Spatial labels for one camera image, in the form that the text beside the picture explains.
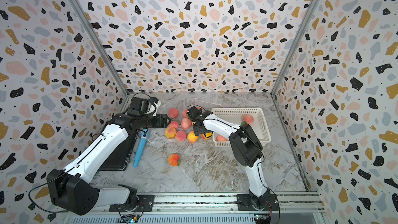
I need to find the orange red lone peach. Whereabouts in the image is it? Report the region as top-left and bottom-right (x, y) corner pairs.
(167, 153), (180, 167)

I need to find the white perforated plastic basket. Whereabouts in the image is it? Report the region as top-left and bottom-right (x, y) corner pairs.
(211, 107), (273, 148)

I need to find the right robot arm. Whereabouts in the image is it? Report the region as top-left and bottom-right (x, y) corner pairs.
(187, 106), (271, 210)

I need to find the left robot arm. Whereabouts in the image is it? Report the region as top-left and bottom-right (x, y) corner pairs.
(47, 114), (172, 215)

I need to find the yellow pink peach front left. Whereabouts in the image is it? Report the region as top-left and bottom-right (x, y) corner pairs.
(165, 127), (177, 139)

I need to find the blue cylindrical tube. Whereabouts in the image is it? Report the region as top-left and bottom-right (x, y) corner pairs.
(133, 129), (149, 168)

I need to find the orange pink peach front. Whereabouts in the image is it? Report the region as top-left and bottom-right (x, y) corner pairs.
(187, 131), (199, 143)

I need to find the black case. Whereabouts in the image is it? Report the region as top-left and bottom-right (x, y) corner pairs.
(98, 122), (138, 171)

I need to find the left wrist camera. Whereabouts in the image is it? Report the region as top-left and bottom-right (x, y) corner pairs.
(126, 97), (161, 118)

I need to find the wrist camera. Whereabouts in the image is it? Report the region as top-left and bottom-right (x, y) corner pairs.
(126, 97), (161, 118)
(187, 106), (202, 119)

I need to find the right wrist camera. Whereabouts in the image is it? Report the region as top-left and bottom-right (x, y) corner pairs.
(187, 106), (202, 119)

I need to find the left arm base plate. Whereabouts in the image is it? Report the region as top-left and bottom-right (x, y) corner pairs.
(109, 195), (155, 214)

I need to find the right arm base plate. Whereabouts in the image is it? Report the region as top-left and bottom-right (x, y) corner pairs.
(236, 194), (280, 211)

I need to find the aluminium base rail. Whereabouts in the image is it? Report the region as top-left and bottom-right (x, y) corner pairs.
(62, 192), (327, 224)

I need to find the right aluminium corner post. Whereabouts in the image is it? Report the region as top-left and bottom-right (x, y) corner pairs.
(271, 0), (320, 96)

